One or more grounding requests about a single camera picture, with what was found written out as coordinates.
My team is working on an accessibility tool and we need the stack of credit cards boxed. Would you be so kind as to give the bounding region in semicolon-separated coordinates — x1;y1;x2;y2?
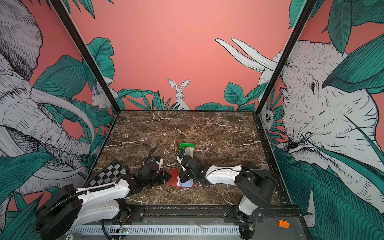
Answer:
184;147;194;158

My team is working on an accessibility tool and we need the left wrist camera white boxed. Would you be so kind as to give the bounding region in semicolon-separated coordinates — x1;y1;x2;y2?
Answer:
152;157;164;168

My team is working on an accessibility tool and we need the black frame post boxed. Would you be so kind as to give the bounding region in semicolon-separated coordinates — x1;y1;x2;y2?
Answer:
50;0;121;115
256;0;317;116

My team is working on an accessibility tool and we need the left black frame post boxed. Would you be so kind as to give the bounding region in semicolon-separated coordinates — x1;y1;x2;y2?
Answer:
50;0;121;115

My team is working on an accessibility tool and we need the orange connector block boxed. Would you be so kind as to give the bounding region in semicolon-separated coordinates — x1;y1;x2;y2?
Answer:
278;220;290;229

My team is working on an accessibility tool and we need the green plastic tray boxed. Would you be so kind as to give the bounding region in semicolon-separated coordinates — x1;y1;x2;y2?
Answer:
180;143;195;155

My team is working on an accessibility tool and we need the white slotted cable duct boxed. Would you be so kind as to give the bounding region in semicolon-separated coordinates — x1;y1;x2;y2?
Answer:
70;224;241;237

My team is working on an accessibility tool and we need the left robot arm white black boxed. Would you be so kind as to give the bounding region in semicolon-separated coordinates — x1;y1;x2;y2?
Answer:
34;162;172;240

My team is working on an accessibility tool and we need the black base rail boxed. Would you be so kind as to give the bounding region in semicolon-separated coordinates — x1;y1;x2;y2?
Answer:
127;204;302;223

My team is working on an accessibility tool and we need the right black frame post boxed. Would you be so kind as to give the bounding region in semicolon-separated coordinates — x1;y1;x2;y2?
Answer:
256;0;317;116

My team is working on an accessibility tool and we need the checkerboard calibration tag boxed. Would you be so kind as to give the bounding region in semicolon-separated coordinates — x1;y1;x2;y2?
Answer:
84;159;130;188

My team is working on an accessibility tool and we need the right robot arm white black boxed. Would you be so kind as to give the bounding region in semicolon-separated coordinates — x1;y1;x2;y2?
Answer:
177;154;278;222

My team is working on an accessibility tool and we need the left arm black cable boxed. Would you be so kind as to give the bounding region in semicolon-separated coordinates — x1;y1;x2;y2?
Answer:
143;145;158;164

